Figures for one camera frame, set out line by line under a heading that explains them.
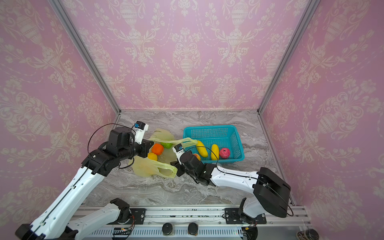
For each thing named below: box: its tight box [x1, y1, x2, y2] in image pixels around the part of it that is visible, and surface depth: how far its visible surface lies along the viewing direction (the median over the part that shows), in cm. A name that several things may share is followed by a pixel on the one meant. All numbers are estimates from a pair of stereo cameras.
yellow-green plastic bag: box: [128, 128, 198, 178], surface depth 73 cm
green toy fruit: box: [160, 142, 173, 149], surface depth 97 cm
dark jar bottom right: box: [296, 228, 320, 240], surface depth 63 cm
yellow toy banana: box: [211, 144, 220, 161], surface depth 94 cm
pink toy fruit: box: [219, 147, 231, 159], surface depth 93 cm
